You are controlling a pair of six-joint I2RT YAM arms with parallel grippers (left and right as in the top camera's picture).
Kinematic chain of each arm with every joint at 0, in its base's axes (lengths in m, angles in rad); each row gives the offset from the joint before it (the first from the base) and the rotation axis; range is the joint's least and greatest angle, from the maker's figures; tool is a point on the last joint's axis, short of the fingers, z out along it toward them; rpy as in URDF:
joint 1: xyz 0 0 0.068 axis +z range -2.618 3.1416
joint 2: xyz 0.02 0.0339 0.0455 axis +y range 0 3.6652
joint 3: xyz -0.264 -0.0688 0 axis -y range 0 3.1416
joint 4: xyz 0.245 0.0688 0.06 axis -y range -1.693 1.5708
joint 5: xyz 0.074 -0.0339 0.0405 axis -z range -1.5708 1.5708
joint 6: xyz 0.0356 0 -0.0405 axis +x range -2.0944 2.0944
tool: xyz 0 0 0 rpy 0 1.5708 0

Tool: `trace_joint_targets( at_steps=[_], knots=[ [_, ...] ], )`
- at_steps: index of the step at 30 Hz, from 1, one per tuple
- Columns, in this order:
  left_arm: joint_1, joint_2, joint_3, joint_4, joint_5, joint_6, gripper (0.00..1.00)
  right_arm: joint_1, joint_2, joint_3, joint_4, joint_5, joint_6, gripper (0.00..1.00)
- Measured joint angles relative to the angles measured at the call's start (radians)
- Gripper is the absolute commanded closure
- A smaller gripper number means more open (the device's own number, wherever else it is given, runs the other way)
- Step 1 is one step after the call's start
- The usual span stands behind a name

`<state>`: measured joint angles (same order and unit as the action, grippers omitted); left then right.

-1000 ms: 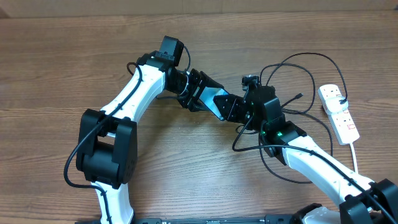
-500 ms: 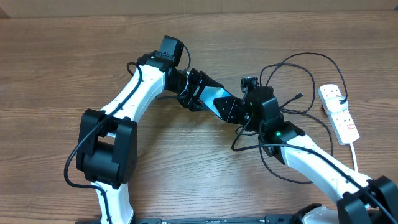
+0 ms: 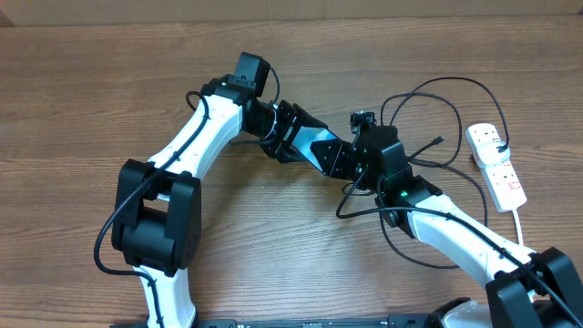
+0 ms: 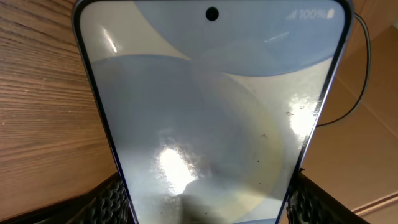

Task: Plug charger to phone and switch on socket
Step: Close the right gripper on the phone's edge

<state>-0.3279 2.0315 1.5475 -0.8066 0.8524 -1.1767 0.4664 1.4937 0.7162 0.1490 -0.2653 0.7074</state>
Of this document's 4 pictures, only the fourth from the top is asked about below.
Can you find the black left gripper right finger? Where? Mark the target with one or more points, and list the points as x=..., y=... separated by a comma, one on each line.
x=307, y=203

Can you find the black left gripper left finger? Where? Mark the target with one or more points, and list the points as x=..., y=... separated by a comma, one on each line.
x=105, y=204

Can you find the blue Galaxy smartphone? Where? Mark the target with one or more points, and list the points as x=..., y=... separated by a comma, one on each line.
x=209, y=106

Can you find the brown cardboard box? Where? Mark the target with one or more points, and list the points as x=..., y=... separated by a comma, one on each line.
x=353, y=155

